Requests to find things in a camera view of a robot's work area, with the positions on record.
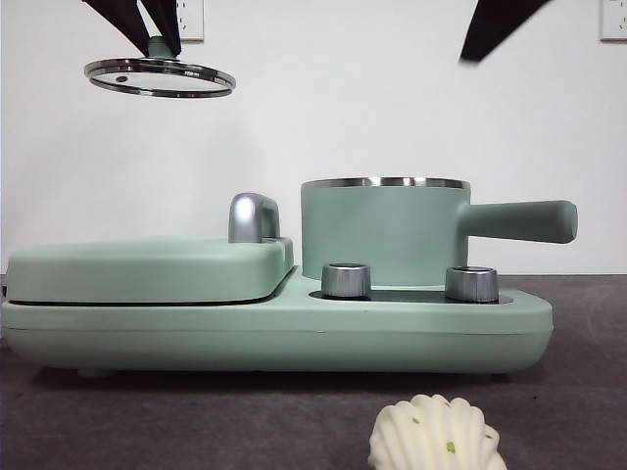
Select glass pot lid green knob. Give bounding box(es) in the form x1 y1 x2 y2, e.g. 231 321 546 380
82 37 238 100

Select pleated white bun green flecks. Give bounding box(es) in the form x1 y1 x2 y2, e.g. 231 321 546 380
366 394 506 470

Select mint green griddle lid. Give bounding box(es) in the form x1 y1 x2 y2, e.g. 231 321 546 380
7 235 296 305

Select silver control knob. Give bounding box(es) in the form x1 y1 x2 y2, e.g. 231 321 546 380
320 261 372 299
445 265 501 303

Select mint green breakfast machine base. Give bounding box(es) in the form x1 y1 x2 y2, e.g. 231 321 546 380
0 263 555 381

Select white wall socket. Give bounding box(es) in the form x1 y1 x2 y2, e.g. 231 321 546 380
176 0 205 43
599 0 627 42

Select silver griddle lid handle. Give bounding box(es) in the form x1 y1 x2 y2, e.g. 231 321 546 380
227 192 282 245

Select mint green handled pot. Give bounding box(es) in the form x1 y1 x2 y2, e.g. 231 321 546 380
299 175 580 288

